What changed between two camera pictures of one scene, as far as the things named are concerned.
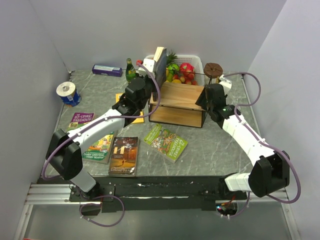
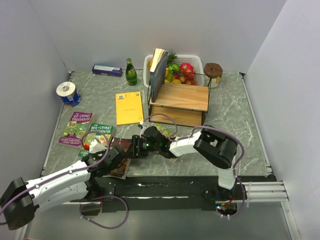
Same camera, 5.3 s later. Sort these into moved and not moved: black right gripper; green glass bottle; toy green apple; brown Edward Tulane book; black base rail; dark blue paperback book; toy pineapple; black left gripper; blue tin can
Moved: brown Edward Tulane book; black left gripper; black right gripper
Not moved: black base rail; blue tin can; dark blue paperback book; toy pineapple; toy green apple; green glass bottle
